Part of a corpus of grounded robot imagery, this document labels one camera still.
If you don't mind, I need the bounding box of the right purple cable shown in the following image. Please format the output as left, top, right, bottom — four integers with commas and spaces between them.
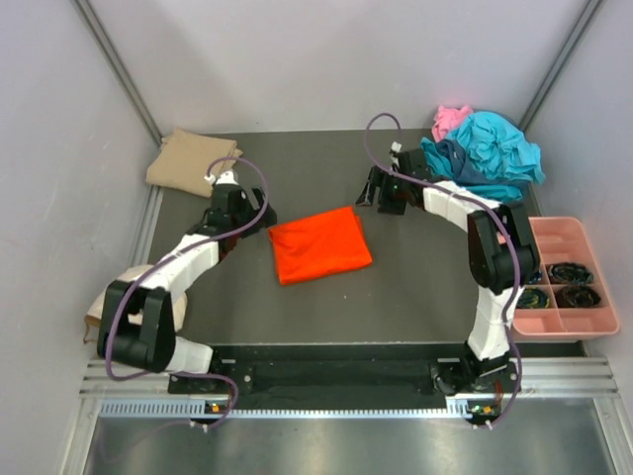
363, 113, 523, 429

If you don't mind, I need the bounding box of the pink t shirt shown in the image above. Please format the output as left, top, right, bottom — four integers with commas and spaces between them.
431, 105, 474, 143

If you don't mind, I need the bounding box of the green patterned hair tie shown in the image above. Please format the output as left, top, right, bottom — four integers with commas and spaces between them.
516, 287, 553, 311

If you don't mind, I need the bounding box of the turquoise t shirt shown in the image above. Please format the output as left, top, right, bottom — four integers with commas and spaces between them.
420, 111, 546, 202

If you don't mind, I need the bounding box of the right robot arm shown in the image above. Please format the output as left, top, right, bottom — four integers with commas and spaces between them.
356, 142, 540, 395

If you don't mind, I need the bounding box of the aluminium frame rail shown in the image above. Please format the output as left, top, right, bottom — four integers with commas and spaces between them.
79, 357, 619, 399

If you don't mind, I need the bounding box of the dark hair tie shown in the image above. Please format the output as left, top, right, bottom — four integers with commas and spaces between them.
554, 285, 604, 309

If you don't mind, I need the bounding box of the orange t shirt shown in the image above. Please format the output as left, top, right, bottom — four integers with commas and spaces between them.
268, 206, 373, 285

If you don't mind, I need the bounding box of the black hair tie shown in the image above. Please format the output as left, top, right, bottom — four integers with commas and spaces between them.
549, 261, 594, 285

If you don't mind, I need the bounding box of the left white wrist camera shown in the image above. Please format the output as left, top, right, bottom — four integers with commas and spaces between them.
204, 169, 238, 187

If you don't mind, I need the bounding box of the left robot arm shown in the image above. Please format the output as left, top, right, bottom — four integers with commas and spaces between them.
97, 180, 277, 393

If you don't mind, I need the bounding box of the folded beige t shirt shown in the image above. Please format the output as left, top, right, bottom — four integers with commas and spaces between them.
145, 129, 242, 198

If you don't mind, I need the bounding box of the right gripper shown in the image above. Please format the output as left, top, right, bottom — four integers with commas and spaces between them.
356, 167, 410, 217

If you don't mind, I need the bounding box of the pink divided tray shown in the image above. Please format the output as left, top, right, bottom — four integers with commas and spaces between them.
513, 217, 620, 341

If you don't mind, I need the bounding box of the grey slotted cable duct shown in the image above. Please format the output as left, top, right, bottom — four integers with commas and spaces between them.
99, 399, 495, 420

